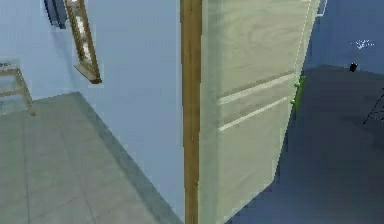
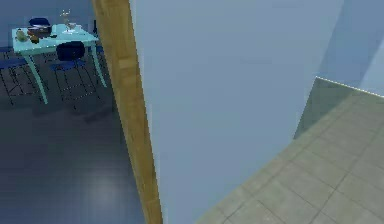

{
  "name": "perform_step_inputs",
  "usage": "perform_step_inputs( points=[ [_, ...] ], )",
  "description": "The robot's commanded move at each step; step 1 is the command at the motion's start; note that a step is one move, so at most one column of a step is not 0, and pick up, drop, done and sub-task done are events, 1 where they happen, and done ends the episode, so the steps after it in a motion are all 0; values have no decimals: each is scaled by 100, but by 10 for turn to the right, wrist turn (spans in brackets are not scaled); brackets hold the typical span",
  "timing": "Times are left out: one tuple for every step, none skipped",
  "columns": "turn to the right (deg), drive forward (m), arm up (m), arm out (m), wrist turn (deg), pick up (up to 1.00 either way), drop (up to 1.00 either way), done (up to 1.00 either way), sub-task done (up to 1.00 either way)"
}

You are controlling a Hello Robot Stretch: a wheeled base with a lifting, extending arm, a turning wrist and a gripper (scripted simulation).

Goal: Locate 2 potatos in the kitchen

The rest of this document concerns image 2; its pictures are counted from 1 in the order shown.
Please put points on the dark blue chair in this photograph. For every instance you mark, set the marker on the dark blue chair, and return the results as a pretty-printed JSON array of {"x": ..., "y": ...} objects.
[
  {"x": 39, "y": 22},
  {"x": 10, "y": 63},
  {"x": 69, "y": 56}
]

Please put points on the clear glass candle holder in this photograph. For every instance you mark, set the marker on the clear glass candle holder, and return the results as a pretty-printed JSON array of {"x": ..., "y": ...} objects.
[{"x": 66, "y": 20}]

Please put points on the light turquoise table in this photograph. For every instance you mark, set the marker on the light turquoise table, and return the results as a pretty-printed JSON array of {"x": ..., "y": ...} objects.
[{"x": 50, "y": 42}]

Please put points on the dark brown bowl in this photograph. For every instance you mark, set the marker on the dark brown bowl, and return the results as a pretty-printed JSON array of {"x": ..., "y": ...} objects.
[{"x": 39, "y": 31}]

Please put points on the small orange brown item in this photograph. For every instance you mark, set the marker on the small orange brown item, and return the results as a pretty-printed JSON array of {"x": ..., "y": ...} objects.
[{"x": 34, "y": 39}]

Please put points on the green round food item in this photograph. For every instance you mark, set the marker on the green round food item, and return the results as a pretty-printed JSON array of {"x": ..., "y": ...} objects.
[{"x": 21, "y": 36}]

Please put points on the wooden door frame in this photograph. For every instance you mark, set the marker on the wooden door frame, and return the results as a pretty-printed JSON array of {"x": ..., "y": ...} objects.
[{"x": 130, "y": 100}]

